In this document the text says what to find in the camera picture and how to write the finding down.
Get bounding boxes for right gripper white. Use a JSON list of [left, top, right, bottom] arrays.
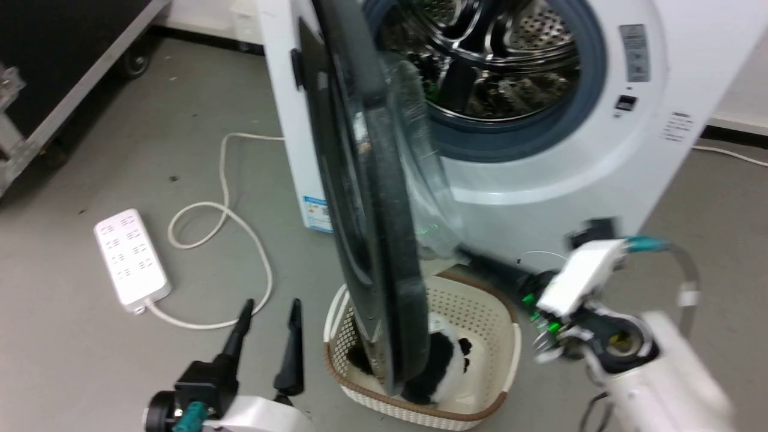
[[457, 219, 628, 367]]

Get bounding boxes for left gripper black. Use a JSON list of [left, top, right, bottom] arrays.
[[143, 298, 305, 432]]

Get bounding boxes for black round washing machine door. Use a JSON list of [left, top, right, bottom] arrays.
[[291, 0, 464, 398]]

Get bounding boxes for white front-load washing machine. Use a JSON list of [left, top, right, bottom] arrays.
[[255, 0, 768, 283]]

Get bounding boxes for grey rubber door gasket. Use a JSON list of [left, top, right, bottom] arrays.
[[362, 0, 608, 164]]

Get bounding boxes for white laundry basket brown rim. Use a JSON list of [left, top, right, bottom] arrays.
[[322, 272, 522, 432]]

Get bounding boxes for black and white plush toy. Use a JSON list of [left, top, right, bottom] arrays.
[[347, 317, 476, 406]]

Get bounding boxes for blue energy label sticker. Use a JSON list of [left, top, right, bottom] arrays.
[[301, 196, 333, 233]]

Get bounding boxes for white power strip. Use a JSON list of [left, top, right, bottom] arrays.
[[94, 208, 172, 314]]

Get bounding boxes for steel perforated washer drum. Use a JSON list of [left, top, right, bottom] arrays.
[[375, 0, 583, 122]]

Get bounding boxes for printed text warning label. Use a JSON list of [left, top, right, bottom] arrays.
[[662, 110, 695, 143]]

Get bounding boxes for grey label sticker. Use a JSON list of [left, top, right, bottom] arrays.
[[619, 24, 652, 83]]

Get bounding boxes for black caster wheel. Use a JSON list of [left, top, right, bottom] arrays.
[[122, 41, 152, 80]]

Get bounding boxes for black flight case aluminium edges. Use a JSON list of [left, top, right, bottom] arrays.
[[0, 0, 172, 200]]

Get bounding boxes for white power strip cable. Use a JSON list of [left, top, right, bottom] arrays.
[[144, 133, 286, 331]]

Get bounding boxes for grey cable teal connector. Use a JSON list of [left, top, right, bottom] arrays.
[[624, 235, 701, 340]]

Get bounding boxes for white floor cable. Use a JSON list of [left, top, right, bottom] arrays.
[[692, 144, 768, 168]]

